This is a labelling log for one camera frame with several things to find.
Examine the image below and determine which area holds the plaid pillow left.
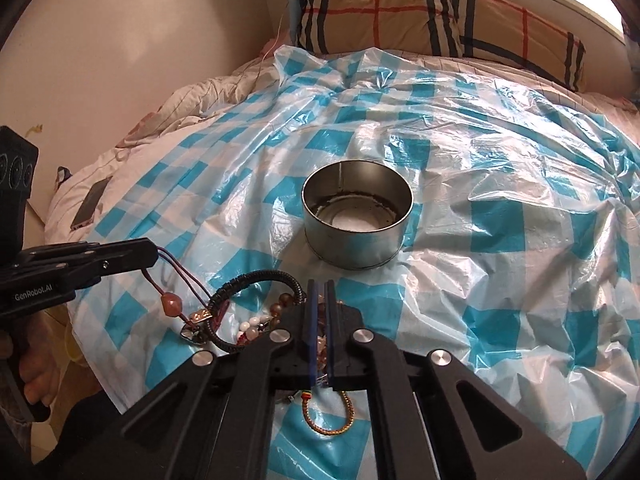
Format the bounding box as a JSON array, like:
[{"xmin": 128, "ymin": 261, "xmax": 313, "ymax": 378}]
[{"xmin": 295, "ymin": 0, "xmax": 463, "ymax": 58}]

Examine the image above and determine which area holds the round metal tin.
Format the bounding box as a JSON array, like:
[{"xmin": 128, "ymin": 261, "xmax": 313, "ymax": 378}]
[{"xmin": 300, "ymin": 159, "xmax": 413, "ymax": 270}]

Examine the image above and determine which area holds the dark cord pendant necklace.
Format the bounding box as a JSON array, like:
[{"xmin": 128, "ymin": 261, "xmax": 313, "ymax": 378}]
[{"xmin": 140, "ymin": 246, "xmax": 222, "ymax": 344}]

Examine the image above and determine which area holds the orange braided cord bracelet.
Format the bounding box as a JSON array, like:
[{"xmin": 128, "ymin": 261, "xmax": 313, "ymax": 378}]
[{"xmin": 299, "ymin": 389, "xmax": 356, "ymax": 438}]

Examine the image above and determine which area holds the smartphone on bed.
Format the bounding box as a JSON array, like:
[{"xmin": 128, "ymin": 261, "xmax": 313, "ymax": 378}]
[{"xmin": 70, "ymin": 177, "xmax": 112, "ymax": 231}]

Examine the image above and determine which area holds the brown and white bead bracelet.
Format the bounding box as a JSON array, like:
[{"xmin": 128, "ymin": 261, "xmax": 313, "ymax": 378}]
[{"xmin": 234, "ymin": 291, "xmax": 346, "ymax": 376}]

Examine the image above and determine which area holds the plaid pillow right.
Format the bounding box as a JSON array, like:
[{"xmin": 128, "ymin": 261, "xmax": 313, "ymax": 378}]
[{"xmin": 427, "ymin": 0, "xmax": 586, "ymax": 92}]

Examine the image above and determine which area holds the blue white checkered plastic sheet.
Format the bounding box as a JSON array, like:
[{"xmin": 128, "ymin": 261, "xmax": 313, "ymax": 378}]
[{"xmin": 73, "ymin": 47, "xmax": 639, "ymax": 478}]

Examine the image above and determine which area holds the person's left hand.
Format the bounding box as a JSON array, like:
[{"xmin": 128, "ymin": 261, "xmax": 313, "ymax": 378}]
[{"xmin": 1, "ymin": 311, "xmax": 70, "ymax": 408}]

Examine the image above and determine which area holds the white quilt bedding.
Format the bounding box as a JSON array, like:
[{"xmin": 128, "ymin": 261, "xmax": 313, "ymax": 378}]
[{"xmin": 43, "ymin": 51, "xmax": 639, "ymax": 244}]

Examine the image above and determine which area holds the plaid pillow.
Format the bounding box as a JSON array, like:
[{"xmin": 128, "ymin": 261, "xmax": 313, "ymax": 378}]
[
  {"xmin": 295, "ymin": 0, "xmax": 463, "ymax": 58},
  {"xmin": 427, "ymin": 0, "xmax": 586, "ymax": 92}
]

